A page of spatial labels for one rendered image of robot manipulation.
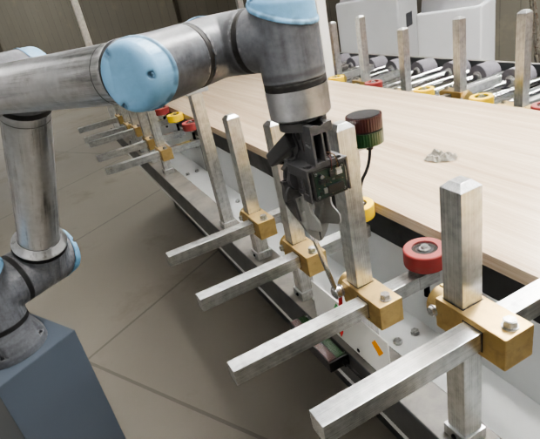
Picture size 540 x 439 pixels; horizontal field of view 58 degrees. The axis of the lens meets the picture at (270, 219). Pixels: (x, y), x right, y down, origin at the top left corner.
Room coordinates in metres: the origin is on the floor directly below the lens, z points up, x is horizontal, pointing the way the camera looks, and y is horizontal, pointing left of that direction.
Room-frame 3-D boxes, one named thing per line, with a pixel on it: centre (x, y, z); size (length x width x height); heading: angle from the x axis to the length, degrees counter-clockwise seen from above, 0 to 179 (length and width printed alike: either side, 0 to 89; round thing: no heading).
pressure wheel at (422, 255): (0.76, -0.27, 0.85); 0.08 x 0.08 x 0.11
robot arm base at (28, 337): (1.17, 0.81, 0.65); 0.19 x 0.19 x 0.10
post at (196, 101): (1.46, 0.14, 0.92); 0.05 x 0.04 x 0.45; 22
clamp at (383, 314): (0.73, -0.15, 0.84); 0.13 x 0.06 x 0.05; 22
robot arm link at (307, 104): (0.70, -0.08, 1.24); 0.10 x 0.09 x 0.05; 111
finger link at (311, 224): (0.68, -0.07, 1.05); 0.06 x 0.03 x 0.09; 21
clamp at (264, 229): (1.20, 0.03, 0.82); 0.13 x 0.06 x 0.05; 22
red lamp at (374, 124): (0.77, -0.19, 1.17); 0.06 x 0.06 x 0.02
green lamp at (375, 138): (0.77, -0.19, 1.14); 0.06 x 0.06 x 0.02
